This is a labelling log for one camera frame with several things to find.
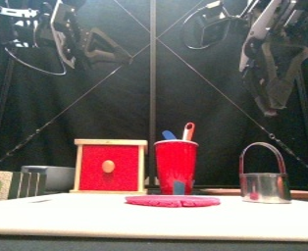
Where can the pink dough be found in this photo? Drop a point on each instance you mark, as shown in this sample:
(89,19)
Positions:
(172,201)

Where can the wooden drawer box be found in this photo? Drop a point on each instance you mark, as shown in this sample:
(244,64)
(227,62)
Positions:
(109,142)

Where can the red drawer with wooden knob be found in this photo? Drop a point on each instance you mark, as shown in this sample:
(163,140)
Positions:
(93,176)

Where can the grey bowl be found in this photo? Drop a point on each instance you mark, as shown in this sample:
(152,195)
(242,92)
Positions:
(57,178)

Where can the orange and white utensil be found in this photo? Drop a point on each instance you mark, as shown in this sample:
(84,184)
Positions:
(188,130)

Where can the blue utensil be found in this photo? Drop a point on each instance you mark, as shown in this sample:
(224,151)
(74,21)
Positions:
(168,135)

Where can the red plastic cup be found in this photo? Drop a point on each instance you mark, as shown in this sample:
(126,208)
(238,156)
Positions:
(175,163)

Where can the small patterned rectangular block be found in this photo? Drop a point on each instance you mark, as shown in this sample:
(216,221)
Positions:
(6,186)

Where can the white cutting board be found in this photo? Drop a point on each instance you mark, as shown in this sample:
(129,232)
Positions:
(116,219)

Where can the vertical metal frame pole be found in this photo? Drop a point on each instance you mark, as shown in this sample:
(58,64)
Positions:
(152,98)

